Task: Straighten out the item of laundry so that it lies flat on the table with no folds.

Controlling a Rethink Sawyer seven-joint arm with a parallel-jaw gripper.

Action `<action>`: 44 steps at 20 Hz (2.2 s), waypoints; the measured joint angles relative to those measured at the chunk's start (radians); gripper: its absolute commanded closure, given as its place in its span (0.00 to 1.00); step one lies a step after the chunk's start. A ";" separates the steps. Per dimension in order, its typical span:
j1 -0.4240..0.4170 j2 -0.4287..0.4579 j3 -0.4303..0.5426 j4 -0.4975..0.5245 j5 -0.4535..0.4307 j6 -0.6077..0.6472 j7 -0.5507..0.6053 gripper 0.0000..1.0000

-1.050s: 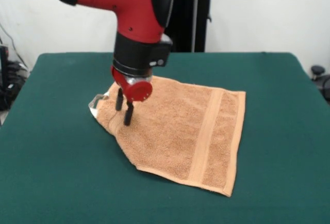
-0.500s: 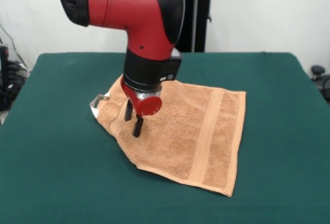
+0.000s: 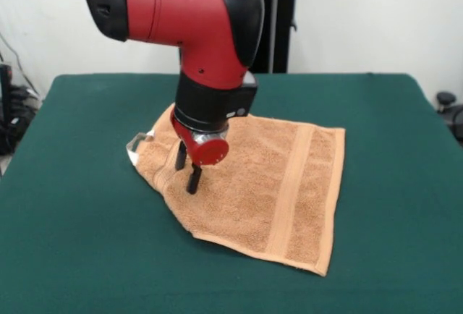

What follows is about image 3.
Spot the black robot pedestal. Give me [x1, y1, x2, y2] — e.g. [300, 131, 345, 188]
[249, 0, 314, 75]

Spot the tan terry towel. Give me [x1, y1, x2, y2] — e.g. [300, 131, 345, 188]
[126, 106, 347, 277]

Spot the dark green table cloth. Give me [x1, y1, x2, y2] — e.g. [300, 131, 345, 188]
[0, 72, 463, 314]

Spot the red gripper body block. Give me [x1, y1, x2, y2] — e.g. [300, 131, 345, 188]
[170, 113, 231, 168]

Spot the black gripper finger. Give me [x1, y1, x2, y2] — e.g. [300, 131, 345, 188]
[185, 164, 203, 195]
[174, 140, 188, 171]

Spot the grey caster leg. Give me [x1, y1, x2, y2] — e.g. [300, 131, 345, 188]
[436, 91, 463, 127]

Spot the black equipment pile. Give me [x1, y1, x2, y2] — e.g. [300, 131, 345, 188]
[0, 62, 41, 156]

